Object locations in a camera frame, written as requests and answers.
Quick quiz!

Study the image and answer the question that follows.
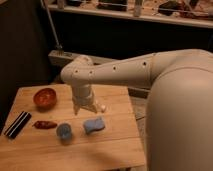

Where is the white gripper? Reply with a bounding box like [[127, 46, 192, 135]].
[[71, 84, 98, 114]]

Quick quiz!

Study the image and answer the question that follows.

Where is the white plastic bottle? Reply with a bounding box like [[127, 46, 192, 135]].
[[97, 105, 106, 113]]

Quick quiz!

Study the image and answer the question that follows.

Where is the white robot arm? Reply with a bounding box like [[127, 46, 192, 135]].
[[61, 49, 213, 171]]

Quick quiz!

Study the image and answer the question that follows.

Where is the red bowl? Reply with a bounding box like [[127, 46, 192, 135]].
[[33, 88, 57, 109]]

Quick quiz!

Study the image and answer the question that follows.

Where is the blue cup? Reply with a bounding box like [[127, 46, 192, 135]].
[[56, 123, 72, 140]]

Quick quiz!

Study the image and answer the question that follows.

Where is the red chili pepper toy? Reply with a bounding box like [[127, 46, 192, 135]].
[[33, 121, 57, 129]]

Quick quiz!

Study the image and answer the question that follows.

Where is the metal pole stand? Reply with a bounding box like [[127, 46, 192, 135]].
[[41, 0, 72, 56]]

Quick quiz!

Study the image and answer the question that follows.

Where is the black striped rectangular block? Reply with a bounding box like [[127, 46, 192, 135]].
[[4, 111, 32, 139]]

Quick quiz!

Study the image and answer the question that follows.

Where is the wooden shelf with clutter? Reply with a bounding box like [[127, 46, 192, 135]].
[[44, 0, 213, 29]]

